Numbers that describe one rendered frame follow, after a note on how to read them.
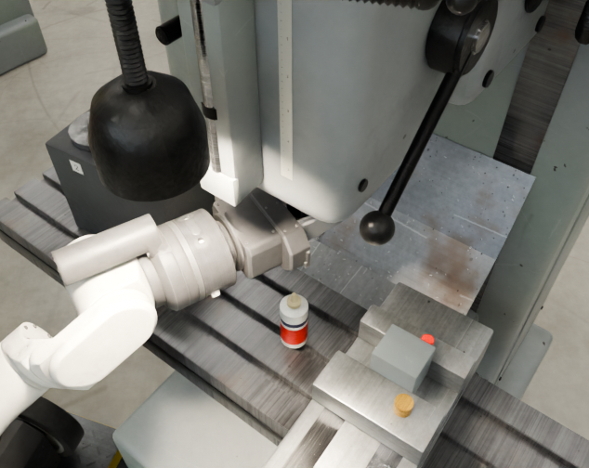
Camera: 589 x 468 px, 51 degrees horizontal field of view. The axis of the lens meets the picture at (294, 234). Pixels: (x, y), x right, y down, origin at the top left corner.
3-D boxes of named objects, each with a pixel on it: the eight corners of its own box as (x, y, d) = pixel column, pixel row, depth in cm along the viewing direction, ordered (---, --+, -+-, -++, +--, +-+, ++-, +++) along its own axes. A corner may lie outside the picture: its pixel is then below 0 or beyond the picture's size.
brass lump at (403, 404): (406, 421, 71) (408, 414, 70) (389, 410, 72) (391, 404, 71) (414, 407, 72) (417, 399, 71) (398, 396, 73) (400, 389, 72)
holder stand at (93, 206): (177, 276, 99) (156, 187, 84) (75, 227, 107) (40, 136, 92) (219, 228, 106) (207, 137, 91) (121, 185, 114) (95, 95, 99)
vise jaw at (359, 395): (417, 467, 72) (423, 453, 69) (310, 399, 77) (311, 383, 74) (440, 426, 75) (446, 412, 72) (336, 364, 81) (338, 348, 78)
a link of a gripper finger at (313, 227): (338, 221, 69) (292, 242, 67) (340, 201, 67) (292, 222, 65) (346, 230, 69) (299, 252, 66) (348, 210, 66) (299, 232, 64)
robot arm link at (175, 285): (207, 317, 63) (101, 368, 59) (168, 259, 70) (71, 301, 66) (187, 233, 56) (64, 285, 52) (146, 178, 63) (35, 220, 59)
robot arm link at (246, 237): (313, 227, 60) (202, 276, 56) (310, 286, 68) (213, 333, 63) (252, 155, 68) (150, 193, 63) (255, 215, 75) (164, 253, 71)
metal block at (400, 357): (409, 402, 76) (416, 379, 71) (367, 377, 78) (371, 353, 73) (427, 371, 78) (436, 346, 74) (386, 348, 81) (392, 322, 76)
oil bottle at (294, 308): (296, 354, 90) (296, 310, 81) (275, 340, 91) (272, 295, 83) (312, 335, 92) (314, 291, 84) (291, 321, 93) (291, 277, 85)
